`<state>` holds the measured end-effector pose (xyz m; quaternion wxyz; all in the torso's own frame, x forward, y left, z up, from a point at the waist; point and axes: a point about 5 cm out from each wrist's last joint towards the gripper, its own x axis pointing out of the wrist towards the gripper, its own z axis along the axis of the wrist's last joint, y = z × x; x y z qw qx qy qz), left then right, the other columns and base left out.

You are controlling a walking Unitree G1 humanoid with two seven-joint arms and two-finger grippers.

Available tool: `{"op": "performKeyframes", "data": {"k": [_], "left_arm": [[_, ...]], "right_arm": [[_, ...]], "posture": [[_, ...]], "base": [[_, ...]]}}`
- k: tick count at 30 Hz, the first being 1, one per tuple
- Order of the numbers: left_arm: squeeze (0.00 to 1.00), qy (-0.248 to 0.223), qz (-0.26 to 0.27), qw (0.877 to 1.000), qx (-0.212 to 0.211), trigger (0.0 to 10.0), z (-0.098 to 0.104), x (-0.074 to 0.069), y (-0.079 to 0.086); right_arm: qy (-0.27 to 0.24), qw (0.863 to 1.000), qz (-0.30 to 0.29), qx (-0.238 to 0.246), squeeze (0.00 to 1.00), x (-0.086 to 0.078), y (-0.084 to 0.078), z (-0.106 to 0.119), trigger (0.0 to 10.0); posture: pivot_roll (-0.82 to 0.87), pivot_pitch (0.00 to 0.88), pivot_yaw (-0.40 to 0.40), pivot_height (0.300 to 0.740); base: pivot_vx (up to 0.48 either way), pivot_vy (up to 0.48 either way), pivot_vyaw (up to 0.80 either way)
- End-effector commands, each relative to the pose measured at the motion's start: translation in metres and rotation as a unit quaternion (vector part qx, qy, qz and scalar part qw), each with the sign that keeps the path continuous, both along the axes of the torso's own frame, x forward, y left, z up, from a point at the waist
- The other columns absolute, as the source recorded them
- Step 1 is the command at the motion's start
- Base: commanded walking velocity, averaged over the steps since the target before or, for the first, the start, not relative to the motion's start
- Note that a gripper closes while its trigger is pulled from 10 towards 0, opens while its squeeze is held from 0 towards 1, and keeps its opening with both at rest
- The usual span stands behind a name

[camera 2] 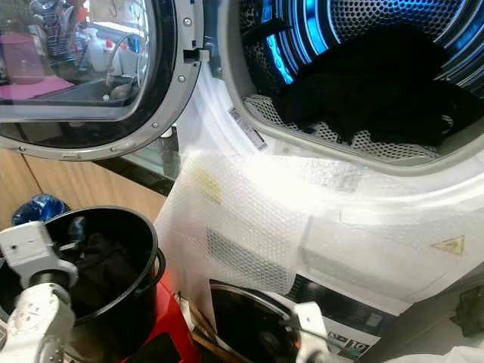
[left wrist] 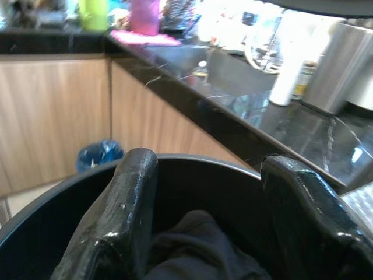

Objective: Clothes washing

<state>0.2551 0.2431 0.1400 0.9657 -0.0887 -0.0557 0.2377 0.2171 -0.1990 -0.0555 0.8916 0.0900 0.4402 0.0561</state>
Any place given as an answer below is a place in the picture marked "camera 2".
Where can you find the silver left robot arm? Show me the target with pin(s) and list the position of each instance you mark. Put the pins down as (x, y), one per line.
(38, 325)

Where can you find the dark clothes in bucket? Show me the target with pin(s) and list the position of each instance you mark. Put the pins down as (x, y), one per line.
(102, 272)

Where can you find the black clothes pile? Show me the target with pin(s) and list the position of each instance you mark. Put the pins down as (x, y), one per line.
(370, 83)

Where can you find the blue plastic bin bag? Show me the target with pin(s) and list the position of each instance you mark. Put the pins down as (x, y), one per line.
(41, 206)

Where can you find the black plastic laundry bucket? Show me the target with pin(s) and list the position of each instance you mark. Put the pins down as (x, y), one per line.
(128, 249)

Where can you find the round glass washer door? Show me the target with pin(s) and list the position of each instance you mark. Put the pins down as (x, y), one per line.
(185, 76)

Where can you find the red metal stool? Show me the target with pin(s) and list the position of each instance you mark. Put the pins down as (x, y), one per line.
(174, 325)

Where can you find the white front-load dryer machine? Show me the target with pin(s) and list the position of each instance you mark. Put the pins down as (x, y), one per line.
(219, 121)

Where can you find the white barcode label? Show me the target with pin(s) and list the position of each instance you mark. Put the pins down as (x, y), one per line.
(246, 128)

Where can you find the clear bubble wrap sheet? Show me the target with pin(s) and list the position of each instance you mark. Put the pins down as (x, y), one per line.
(257, 219)

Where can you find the yellow triangle warning sticker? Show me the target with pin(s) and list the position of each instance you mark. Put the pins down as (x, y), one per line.
(448, 245)

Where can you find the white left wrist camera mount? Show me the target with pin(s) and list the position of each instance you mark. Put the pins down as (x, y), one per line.
(30, 249)

